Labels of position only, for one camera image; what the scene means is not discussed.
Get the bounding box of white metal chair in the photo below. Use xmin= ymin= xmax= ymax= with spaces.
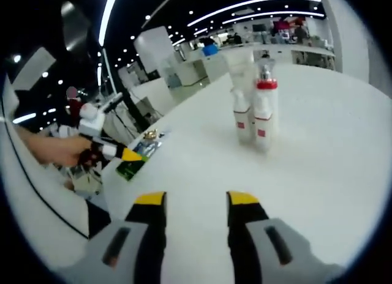
xmin=69 ymin=166 xmax=104 ymax=195

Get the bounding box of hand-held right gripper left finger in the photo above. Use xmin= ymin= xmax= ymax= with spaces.
xmin=56 ymin=191 xmax=168 ymax=284

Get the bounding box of person in white shirt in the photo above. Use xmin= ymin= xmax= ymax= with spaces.
xmin=0 ymin=75 xmax=92 ymax=260

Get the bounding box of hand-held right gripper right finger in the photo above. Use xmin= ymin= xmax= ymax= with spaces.
xmin=226 ymin=190 xmax=345 ymax=284

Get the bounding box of long white counter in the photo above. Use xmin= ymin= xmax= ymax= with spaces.
xmin=183 ymin=42 xmax=336 ymax=83

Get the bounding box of white ceiling unit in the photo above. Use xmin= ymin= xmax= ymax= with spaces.
xmin=13 ymin=47 xmax=58 ymax=89

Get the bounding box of white skincare bottle red collar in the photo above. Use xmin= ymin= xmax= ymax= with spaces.
xmin=251 ymin=58 xmax=281 ymax=146

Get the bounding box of blue bin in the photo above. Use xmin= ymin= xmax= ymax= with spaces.
xmin=202 ymin=44 xmax=219 ymax=58

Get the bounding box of curved ceiling light strip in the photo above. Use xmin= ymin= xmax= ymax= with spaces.
xmin=98 ymin=0 xmax=121 ymax=47

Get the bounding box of green printed packet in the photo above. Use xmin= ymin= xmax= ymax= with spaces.
xmin=115 ymin=140 xmax=162 ymax=182

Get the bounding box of person's left hand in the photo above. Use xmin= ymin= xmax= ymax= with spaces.
xmin=45 ymin=136 xmax=92 ymax=168

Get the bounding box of white square pillar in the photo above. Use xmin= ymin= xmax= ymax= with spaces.
xmin=134 ymin=26 xmax=177 ymax=83

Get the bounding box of large white skincare tube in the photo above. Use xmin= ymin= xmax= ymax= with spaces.
xmin=222 ymin=49 xmax=257 ymax=94

